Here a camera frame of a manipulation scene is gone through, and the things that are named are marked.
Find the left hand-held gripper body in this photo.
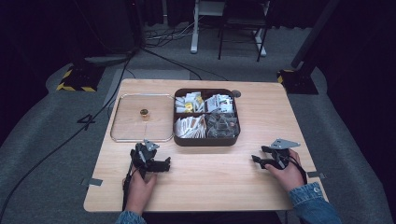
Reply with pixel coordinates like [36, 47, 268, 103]
[129, 138, 161, 180]

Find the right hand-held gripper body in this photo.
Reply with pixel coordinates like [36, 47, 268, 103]
[267, 137, 302, 171]

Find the person's right hand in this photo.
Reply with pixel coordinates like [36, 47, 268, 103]
[264, 148, 306, 193]

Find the person's left hand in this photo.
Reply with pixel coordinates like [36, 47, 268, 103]
[123, 168, 159, 216]

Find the clear lid with gold knob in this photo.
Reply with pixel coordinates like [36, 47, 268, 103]
[109, 92, 176, 144]

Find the grey tape piece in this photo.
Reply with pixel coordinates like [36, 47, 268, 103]
[306, 171, 327, 180]
[81, 177, 104, 188]

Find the pile of white brown packets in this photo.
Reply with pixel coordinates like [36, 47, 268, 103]
[174, 114, 207, 139]

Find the dark brown divided box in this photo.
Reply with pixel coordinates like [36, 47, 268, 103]
[172, 88, 242, 147]

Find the pile of clear packets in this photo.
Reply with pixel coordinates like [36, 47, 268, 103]
[205, 112, 240, 139]

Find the pile of white yellow packets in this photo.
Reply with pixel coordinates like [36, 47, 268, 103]
[175, 91, 205, 114]

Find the pile of white black packets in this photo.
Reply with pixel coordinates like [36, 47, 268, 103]
[204, 93, 234, 114]

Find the black yellow striped stand base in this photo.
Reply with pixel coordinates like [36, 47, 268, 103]
[55, 63, 106, 93]
[276, 68, 319, 95]

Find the black slanted stand pole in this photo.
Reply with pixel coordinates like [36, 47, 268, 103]
[290, 0, 341, 70]

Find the black chair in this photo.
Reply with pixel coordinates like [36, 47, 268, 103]
[217, 0, 271, 63]

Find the right hand-held gripper black cable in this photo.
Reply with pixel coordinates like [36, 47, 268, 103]
[286, 154, 308, 185]

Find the hand-held gripper black cable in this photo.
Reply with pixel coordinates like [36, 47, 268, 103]
[286, 154, 308, 185]
[121, 161, 139, 212]

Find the left hand-held gripper black cable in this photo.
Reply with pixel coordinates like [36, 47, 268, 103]
[121, 161, 139, 212]

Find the long black floor cable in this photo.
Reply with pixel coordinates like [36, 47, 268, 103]
[0, 49, 138, 220]

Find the white desk frame leg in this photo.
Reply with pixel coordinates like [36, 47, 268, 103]
[190, 0, 201, 54]
[253, 29, 268, 58]

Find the bundle of floor cables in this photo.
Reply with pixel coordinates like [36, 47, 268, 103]
[143, 18, 200, 49]

